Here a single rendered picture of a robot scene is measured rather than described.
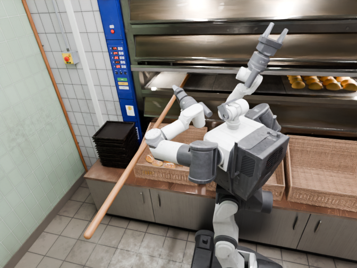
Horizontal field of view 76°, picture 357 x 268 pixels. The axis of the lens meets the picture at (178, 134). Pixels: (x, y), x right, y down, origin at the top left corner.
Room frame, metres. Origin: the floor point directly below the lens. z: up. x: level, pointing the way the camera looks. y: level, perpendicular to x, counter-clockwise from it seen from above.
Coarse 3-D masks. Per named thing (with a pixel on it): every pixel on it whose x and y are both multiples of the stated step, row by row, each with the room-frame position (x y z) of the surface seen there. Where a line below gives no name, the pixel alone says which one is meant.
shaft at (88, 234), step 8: (184, 80) 1.97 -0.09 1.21; (168, 104) 1.51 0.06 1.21; (160, 120) 1.29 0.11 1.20; (152, 128) 1.19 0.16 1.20; (144, 144) 1.03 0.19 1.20; (136, 160) 0.91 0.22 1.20; (128, 168) 0.84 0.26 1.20; (128, 176) 0.81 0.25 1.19; (120, 184) 0.74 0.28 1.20; (112, 192) 0.69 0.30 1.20; (112, 200) 0.66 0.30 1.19; (104, 208) 0.61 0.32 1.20; (96, 216) 0.57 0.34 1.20; (96, 224) 0.54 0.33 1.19; (88, 232) 0.51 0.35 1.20
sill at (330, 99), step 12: (204, 96) 1.74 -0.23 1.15; (216, 96) 1.72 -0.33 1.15; (228, 96) 1.69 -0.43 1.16; (252, 96) 1.64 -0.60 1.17; (264, 96) 1.61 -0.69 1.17; (276, 96) 1.59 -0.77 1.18; (288, 96) 1.57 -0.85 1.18; (300, 96) 1.55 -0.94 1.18; (312, 96) 1.54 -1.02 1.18; (324, 96) 1.53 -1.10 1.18; (336, 96) 1.52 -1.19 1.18; (348, 96) 1.50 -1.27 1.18
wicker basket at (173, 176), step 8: (192, 128) 1.76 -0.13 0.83; (200, 128) 1.74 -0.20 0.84; (144, 136) 1.71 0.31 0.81; (176, 136) 1.78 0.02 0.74; (184, 136) 1.76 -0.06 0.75; (192, 136) 1.74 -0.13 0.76; (200, 136) 1.72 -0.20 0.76; (144, 152) 1.66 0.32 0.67; (144, 160) 1.63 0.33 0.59; (136, 168) 1.42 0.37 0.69; (144, 168) 1.53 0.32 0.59; (152, 168) 1.39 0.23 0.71; (160, 168) 1.37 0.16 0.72; (168, 168) 1.35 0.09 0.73; (176, 168) 1.50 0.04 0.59; (184, 168) 1.50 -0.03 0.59; (136, 176) 1.43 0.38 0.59; (144, 176) 1.41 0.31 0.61; (152, 176) 1.40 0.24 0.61; (160, 176) 1.37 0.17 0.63; (168, 176) 1.35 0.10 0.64; (176, 176) 1.34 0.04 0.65; (184, 176) 1.31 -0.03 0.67; (184, 184) 1.31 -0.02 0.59; (192, 184) 1.29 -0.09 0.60
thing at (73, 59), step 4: (64, 52) 2.00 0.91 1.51; (68, 52) 2.00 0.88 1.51; (72, 52) 2.00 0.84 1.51; (64, 56) 2.00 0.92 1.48; (68, 56) 1.99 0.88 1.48; (72, 56) 1.99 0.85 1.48; (76, 56) 2.04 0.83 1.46; (64, 60) 2.00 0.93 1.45; (72, 60) 1.98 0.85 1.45; (76, 60) 2.02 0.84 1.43
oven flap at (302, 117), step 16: (144, 112) 1.88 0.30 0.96; (160, 112) 1.84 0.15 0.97; (176, 112) 1.80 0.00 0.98; (272, 112) 1.60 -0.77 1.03; (288, 112) 1.57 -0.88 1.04; (304, 112) 1.54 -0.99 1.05; (320, 112) 1.51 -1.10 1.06; (336, 112) 1.48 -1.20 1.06; (352, 112) 1.46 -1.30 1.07; (304, 128) 1.48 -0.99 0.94; (320, 128) 1.45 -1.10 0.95; (336, 128) 1.44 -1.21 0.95; (352, 128) 1.41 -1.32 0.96
